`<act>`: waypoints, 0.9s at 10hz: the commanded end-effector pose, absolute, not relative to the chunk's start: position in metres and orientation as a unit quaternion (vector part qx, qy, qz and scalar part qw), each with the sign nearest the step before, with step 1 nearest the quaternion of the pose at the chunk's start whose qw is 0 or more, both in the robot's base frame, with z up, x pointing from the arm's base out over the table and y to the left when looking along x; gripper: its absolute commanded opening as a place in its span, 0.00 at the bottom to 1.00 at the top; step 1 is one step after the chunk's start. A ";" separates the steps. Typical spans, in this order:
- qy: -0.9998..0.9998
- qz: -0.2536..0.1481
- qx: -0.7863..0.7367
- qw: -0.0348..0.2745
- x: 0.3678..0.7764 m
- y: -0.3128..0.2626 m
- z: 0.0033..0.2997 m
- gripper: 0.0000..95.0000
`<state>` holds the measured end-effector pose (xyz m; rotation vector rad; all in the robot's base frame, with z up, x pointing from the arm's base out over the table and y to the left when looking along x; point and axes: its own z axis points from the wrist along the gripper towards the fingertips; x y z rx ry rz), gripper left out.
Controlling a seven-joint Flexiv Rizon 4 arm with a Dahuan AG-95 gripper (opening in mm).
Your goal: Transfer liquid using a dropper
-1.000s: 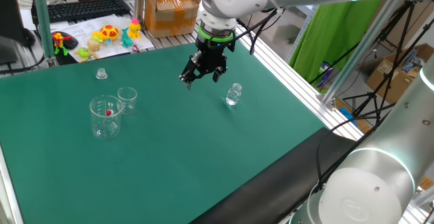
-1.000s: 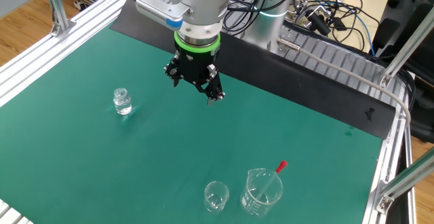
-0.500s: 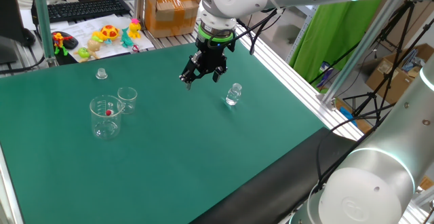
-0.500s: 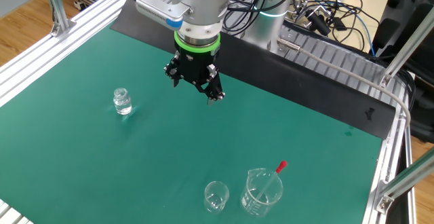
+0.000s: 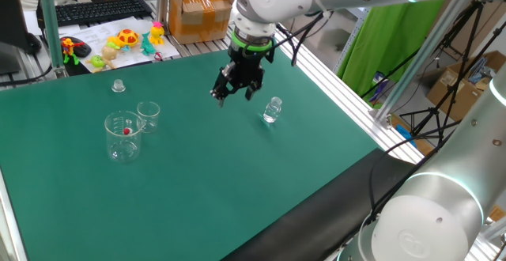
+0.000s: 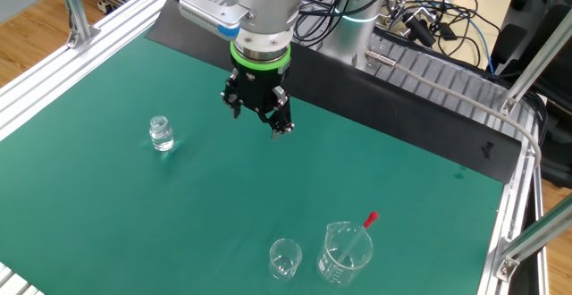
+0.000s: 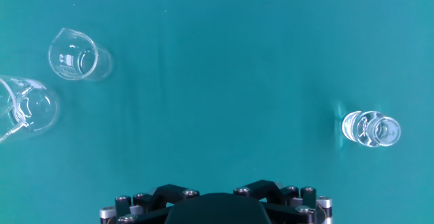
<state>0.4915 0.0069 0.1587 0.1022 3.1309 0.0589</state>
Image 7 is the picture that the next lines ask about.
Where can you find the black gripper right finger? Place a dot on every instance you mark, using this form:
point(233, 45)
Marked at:
point(271, 190)

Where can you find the green table mat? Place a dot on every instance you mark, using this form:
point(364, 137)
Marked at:
point(217, 81)

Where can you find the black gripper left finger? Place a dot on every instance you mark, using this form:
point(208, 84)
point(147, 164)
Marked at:
point(152, 198)

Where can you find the large glass beaker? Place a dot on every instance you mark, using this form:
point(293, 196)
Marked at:
point(44, 105)

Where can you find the small clear glass bottle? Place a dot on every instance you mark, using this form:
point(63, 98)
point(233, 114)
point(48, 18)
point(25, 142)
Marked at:
point(369, 129)

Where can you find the small glass beaker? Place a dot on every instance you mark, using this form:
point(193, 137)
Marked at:
point(73, 61)

